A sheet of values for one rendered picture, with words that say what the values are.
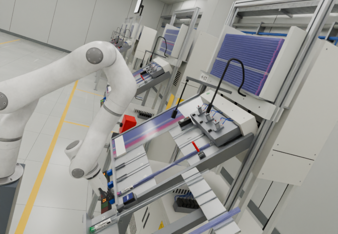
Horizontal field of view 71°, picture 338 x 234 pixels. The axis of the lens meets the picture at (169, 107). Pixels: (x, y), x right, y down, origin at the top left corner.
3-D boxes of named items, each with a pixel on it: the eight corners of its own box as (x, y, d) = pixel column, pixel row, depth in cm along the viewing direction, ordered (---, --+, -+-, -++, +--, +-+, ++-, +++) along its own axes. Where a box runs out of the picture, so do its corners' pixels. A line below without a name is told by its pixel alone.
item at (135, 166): (122, 210, 108) (118, 206, 107) (114, 143, 168) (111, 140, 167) (159, 189, 110) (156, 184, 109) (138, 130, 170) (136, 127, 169)
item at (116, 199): (122, 215, 109) (114, 205, 106) (114, 147, 169) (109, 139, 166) (124, 214, 109) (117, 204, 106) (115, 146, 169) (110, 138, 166)
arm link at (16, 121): (-20, 135, 93) (-9, 77, 87) (9, 120, 111) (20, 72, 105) (12, 144, 94) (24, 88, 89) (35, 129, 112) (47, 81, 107)
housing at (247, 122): (247, 147, 116) (240, 124, 110) (206, 112, 160) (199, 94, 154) (261, 139, 117) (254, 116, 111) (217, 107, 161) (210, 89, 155)
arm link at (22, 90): (17, 110, 102) (-9, 123, 86) (1, 85, 99) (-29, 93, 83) (121, 62, 98) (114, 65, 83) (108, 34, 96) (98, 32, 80)
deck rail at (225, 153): (122, 218, 107) (116, 209, 105) (122, 215, 109) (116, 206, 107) (256, 143, 114) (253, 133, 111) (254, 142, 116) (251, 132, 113)
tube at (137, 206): (91, 232, 89) (90, 230, 88) (91, 229, 90) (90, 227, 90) (209, 172, 97) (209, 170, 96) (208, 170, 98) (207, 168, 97)
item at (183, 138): (194, 174, 113) (191, 166, 110) (161, 121, 173) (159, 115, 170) (254, 141, 116) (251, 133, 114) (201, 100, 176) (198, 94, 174)
